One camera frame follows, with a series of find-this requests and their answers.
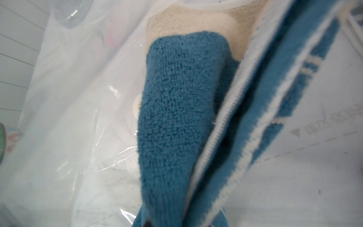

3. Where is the clear plastic vacuum bag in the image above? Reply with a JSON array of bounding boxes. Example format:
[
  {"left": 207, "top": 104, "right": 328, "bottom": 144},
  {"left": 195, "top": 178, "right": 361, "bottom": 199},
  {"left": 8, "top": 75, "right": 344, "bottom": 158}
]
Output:
[{"left": 1, "top": 1, "right": 363, "bottom": 227}]

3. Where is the chrome cup holder stand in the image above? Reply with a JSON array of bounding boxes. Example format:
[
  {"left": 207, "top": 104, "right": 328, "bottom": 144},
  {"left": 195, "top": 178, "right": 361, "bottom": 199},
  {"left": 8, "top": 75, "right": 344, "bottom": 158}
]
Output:
[{"left": 54, "top": 0, "right": 94, "bottom": 29}]

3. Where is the blue and cream towel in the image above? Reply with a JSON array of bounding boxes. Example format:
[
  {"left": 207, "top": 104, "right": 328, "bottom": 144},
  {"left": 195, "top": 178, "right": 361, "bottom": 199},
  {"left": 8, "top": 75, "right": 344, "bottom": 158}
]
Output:
[{"left": 133, "top": 1, "right": 344, "bottom": 227}]

